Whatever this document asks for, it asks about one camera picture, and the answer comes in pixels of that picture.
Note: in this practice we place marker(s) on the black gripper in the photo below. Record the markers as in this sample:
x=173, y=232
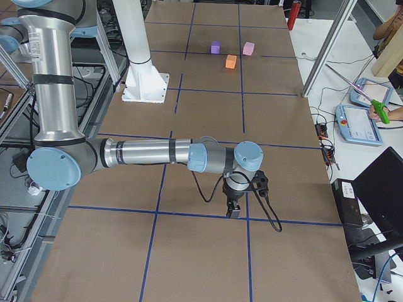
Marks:
x=232, y=194

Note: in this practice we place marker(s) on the orange foam block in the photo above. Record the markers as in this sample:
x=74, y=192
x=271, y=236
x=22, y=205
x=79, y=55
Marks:
x=230, y=62

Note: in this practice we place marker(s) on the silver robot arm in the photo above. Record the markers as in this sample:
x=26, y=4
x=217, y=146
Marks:
x=63, y=155

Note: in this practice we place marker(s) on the person hand holding grabber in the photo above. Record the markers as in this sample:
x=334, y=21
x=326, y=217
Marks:
x=373, y=114

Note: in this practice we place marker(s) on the black computer box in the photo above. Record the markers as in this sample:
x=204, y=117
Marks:
x=348, y=206

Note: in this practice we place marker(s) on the black laptop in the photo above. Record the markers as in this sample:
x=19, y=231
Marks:
x=379, y=189

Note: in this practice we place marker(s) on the near blue teach pendant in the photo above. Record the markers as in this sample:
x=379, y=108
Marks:
x=355, y=126

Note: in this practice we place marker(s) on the blue teach pendant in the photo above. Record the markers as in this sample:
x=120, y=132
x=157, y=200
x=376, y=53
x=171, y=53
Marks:
x=376, y=90
x=355, y=126

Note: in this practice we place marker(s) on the purple foam block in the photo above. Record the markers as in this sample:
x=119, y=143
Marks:
x=215, y=47

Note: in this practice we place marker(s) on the pink foam block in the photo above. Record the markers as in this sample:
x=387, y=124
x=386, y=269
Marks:
x=248, y=48

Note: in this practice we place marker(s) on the far blue teach pendant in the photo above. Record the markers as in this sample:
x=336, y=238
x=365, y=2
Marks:
x=376, y=90

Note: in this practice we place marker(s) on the red bottle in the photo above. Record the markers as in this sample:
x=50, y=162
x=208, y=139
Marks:
x=293, y=15

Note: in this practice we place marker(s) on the wooden board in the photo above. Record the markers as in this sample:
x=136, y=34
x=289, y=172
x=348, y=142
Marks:
x=389, y=52

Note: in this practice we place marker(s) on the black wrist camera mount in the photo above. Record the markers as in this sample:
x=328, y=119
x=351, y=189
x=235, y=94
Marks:
x=260, y=182

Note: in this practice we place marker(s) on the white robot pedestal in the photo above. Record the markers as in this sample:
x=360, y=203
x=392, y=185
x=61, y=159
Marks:
x=144, y=83

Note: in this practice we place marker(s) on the green handled grabber tool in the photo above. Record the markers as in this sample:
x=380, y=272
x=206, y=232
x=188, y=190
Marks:
x=378, y=106

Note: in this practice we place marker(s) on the aluminium frame post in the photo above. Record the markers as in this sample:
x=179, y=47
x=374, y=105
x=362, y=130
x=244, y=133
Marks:
x=334, y=31

